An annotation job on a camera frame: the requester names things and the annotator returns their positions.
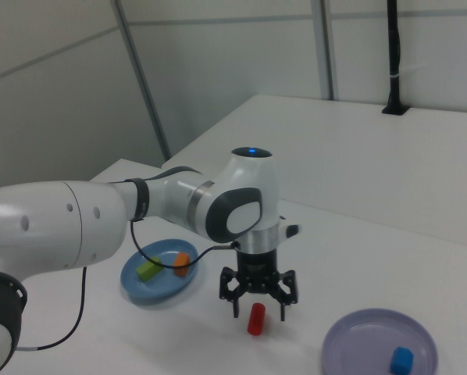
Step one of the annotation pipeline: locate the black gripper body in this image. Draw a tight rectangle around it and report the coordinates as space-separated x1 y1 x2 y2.
236 249 280 295

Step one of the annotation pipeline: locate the red cylinder block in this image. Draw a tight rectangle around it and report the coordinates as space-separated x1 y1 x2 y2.
247 302 266 336

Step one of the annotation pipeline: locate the orange block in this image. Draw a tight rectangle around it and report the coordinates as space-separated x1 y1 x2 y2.
173 252 191 278

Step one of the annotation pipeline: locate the green block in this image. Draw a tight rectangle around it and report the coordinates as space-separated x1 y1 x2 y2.
136 257 164 282

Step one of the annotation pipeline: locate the blue block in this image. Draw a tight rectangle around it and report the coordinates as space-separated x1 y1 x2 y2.
389 346 415 374

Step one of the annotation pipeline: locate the blue plate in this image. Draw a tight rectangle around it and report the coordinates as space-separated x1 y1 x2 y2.
119 237 200 305

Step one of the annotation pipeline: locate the purple plate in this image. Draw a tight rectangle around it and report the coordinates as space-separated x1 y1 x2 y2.
321 308 440 375

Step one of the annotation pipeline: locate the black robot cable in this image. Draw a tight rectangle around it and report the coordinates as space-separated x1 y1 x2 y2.
16 216 241 352

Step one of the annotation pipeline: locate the grey partition post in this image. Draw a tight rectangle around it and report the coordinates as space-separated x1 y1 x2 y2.
317 0 340 101
110 0 172 162

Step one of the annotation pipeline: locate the black pole mount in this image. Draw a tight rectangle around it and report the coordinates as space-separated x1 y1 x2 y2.
381 0 409 116

